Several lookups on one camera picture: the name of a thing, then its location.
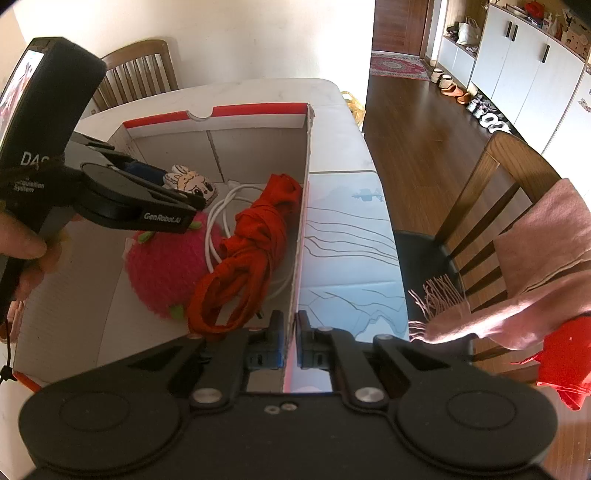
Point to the red and white cardboard box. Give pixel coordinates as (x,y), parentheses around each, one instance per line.
(60,300)

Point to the wooden chair with black seat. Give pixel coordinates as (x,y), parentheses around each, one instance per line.
(508,152)

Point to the pink plush strawberry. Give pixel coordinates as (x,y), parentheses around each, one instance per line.
(161,267)

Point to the white tote bag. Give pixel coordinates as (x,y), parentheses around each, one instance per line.
(467,33)

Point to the cartoon rabbit pouch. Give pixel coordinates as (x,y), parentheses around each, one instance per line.
(191,184)

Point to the yellow plastic bag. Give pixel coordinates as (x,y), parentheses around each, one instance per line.
(354,108)

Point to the wooden slat-back chair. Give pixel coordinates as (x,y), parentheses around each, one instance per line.
(138,48)

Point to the knotted red cloth strip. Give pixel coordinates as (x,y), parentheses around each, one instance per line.
(249,240)

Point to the red cloth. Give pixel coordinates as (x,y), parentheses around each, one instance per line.
(568,360)

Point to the row of shoes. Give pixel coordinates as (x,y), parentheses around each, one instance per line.
(480,113)

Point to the person's left hand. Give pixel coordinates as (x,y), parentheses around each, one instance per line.
(18,237)

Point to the pink fringed scarf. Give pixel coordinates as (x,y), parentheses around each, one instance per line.
(545,249)

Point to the tall white cabinet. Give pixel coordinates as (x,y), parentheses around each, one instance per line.
(531,69)

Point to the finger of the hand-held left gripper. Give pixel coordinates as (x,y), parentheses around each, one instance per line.
(145,171)
(184,198)

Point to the red ornament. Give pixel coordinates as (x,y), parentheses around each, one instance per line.
(534,8)

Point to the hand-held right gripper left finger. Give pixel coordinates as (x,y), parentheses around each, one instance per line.
(277,337)

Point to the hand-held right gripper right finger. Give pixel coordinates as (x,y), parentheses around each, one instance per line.
(304,341)

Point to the red patterned rug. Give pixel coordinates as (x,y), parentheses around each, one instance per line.
(397,67)

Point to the brown entrance door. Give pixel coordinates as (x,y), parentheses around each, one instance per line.
(397,23)

